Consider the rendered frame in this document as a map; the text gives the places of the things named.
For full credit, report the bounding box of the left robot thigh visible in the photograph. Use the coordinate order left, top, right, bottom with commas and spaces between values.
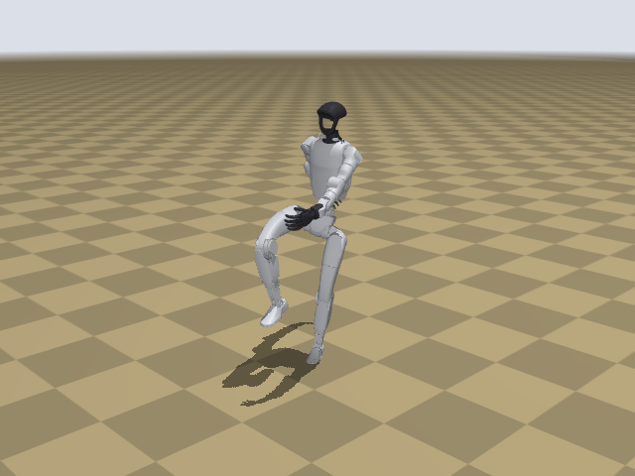
315, 226, 347, 305

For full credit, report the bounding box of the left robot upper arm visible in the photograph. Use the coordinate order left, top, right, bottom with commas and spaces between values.
327, 146, 362, 188

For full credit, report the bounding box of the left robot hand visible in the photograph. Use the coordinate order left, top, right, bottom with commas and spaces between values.
284, 203, 323, 231

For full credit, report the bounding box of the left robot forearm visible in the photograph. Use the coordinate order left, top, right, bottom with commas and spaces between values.
317, 179, 345, 217

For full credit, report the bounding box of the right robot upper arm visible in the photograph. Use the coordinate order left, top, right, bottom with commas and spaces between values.
301, 136, 316, 176

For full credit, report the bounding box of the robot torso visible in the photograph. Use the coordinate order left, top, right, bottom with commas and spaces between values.
304, 134, 352, 239

